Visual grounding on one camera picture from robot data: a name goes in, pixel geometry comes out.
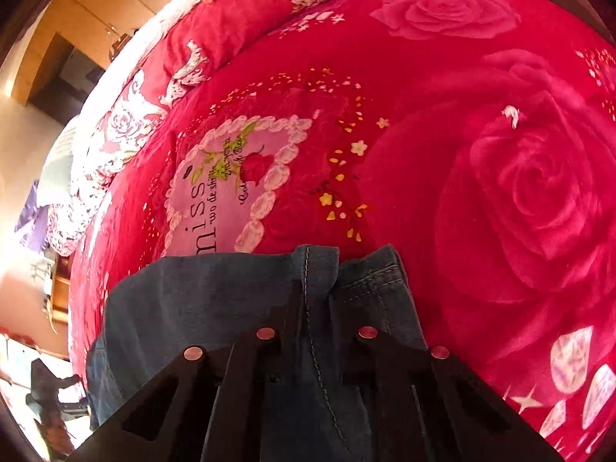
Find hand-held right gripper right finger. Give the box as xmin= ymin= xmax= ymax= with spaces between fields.
xmin=329 ymin=293 xmax=565 ymax=462

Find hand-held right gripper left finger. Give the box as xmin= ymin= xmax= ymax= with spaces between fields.
xmin=66 ymin=285 xmax=305 ymax=462

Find blue denim pants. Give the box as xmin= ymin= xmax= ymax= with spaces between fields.
xmin=87 ymin=244 xmax=429 ymax=462

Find wooden nightstand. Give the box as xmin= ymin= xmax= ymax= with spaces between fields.
xmin=45 ymin=250 xmax=74 ymax=324

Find red rose printed blanket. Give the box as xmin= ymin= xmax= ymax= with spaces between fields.
xmin=67 ymin=0 xmax=616 ymax=462

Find purple cloth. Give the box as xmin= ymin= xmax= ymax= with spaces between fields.
xmin=14 ymin=180 xmax=51 ymax=252

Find green pillow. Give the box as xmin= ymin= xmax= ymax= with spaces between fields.
xmin=39 ymin=151 xmax=74 ymax=205

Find red floral quilt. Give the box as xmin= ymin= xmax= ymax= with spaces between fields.
xmin=45 ymin=0 xmax=487 ymax=258

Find dark wooden furniture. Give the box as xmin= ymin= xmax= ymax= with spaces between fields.
xmin=28 ymin=33 xmax=107 ymax=112

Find wooden wardrobe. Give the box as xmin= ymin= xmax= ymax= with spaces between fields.
xmin=10 ymin=0 xmax=234 ymax=107

